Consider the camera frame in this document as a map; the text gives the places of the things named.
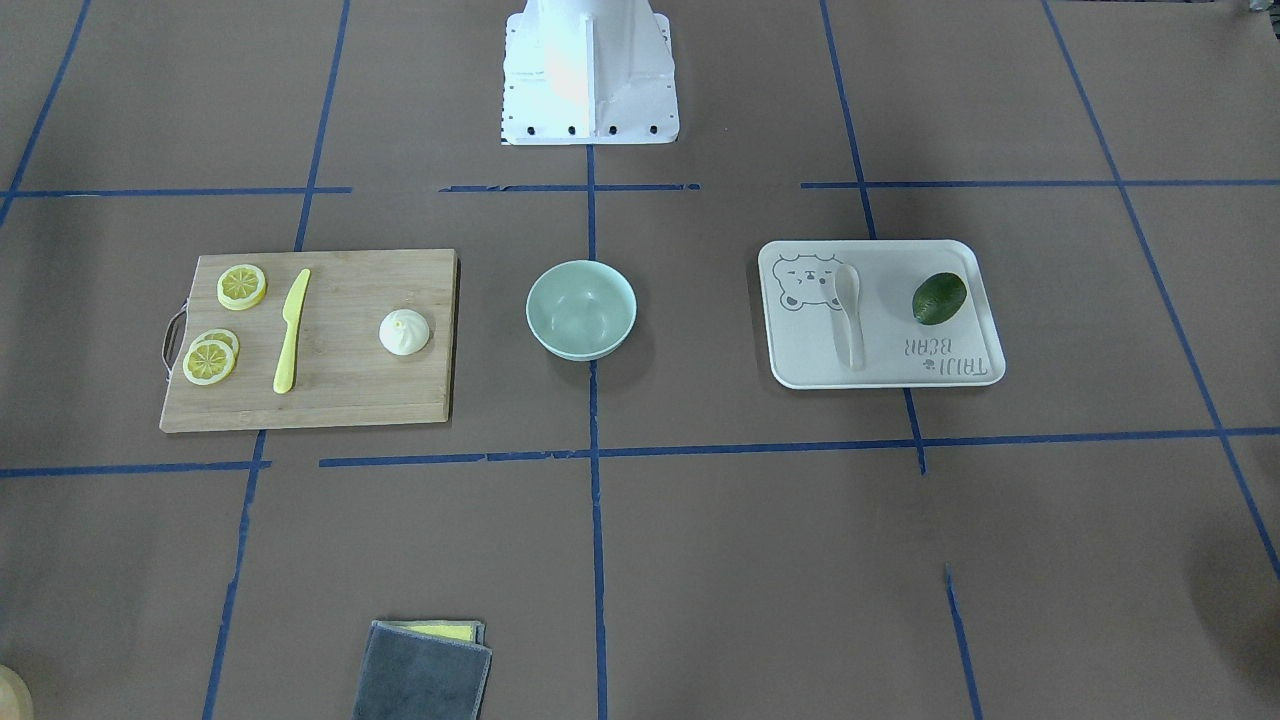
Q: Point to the beige plastic spoon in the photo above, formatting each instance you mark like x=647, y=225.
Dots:
x=848, y=295

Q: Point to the light green bowl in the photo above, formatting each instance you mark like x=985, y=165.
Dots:
x=581, y=310

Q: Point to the white steamed bun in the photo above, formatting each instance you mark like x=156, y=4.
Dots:
x=404, y=332

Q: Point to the beige bear tray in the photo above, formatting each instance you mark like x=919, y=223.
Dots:
x=804, y=324

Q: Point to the green avocado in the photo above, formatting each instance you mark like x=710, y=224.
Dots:
x=938, y=298

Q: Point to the yellow sponge cloth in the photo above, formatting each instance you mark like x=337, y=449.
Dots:
x=453, y=630

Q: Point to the yellow plastic knife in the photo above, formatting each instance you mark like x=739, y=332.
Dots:
x=285, y=372

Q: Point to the grey folded cloth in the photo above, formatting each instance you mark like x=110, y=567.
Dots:
x=407, y=675

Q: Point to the lemon slice upper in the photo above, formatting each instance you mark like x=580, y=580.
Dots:
x=241, y=287

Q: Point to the lemon slice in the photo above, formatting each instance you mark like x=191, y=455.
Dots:
x=229, y=338
x=241, y=287
x=208, y=362

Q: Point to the lemon slice lower back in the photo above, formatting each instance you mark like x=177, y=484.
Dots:
x=229, y=338

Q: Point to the lemon slice lower front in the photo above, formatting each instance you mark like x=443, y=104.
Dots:
x=208, y=362

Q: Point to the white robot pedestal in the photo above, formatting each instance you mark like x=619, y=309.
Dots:
x=588, y=73

